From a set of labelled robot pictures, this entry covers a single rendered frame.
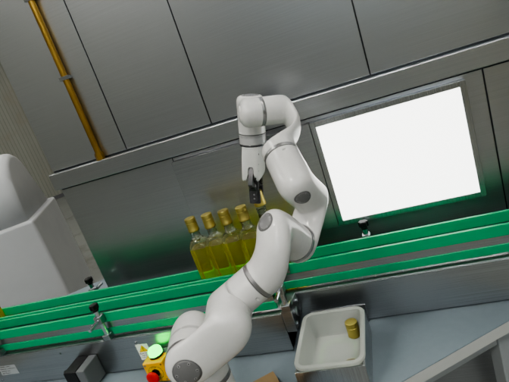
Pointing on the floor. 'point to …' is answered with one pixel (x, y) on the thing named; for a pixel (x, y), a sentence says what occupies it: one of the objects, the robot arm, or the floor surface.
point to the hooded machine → (34, 242)
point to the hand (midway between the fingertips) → (256, 194)
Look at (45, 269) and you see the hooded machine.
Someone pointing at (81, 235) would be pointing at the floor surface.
